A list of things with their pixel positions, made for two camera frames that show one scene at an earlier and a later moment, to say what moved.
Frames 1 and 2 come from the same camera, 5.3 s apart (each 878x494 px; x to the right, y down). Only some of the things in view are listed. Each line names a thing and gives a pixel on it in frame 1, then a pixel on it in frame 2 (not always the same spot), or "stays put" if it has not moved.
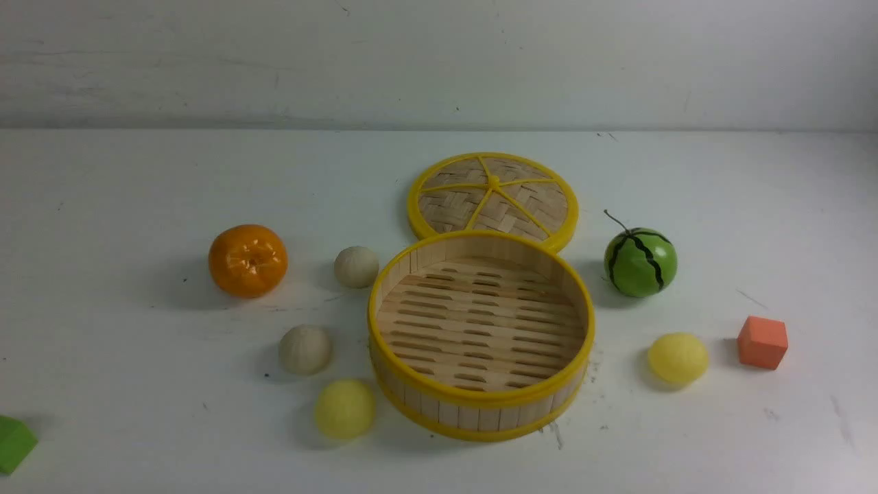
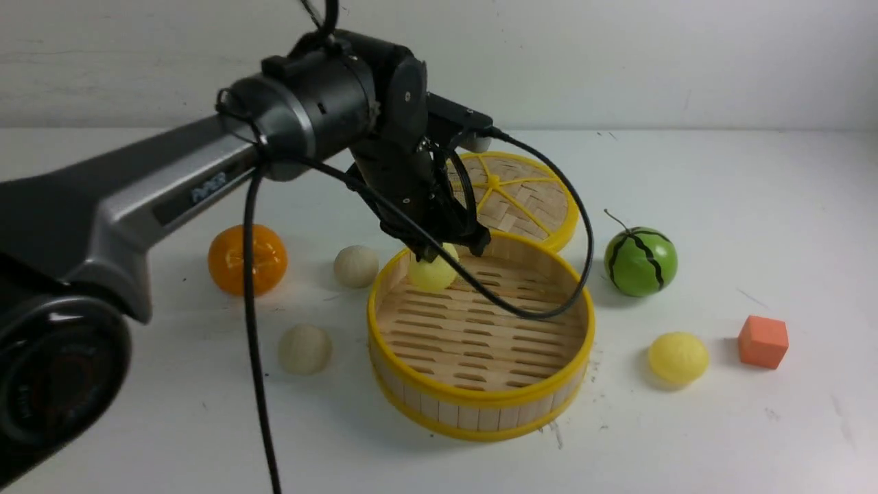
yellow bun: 678,357 stays put
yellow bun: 345,409 → 436,276
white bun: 357,266 stays put
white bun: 304,348 stays put
